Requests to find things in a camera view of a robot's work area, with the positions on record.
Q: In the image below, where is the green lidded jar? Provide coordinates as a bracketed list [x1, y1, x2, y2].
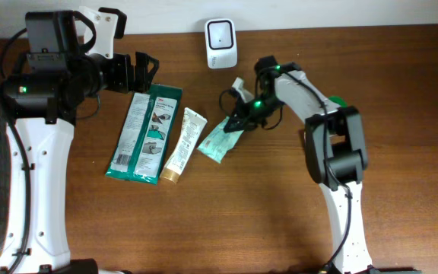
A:
[329, 96, 348, 107]

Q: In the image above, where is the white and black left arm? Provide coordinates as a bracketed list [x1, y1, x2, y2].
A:
[0, 7, 159, 273]

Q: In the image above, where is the dark green wipes pack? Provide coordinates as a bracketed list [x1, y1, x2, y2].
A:
[106, 84, 183, 185]

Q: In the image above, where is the mint green wipes packet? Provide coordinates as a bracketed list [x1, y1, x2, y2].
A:
[198, 117, 243, 164]

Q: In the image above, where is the white tube with gold cap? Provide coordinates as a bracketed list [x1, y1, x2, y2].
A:
[160, 107, 208, 183]

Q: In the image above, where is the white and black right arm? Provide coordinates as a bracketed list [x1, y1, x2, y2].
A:
[224, 56, 375, 273]

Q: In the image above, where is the white barcode scanner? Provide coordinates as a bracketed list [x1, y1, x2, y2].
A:
[205, 18, 238, 69]

